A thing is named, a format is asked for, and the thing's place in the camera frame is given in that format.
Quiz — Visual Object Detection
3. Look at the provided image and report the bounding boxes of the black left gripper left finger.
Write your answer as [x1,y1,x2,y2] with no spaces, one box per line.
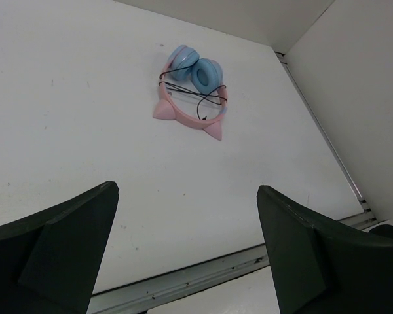
[0,181,119,313]

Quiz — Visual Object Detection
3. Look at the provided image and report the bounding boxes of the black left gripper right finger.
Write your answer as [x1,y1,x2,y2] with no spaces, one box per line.
[257,186,393,313]

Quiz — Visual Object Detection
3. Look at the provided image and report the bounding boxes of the thin black headphone cable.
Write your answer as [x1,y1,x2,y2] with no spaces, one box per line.
[157,63,229,122]

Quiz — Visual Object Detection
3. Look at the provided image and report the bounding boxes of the pink and blue cat-ear headphones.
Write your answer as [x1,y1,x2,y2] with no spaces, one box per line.
[153,45,229,141]

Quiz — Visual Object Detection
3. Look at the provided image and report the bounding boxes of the aluminium rail at table right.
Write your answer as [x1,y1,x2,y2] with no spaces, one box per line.
[275,52,371,212]

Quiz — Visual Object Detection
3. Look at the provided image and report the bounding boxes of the aluminium rail at table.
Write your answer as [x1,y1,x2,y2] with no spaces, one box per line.
[275,52,371,212]
[84,209,377,314]

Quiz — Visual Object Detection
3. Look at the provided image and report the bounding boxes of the aluminium rail at table front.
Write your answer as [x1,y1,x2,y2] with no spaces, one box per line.
[84,209,377,314]

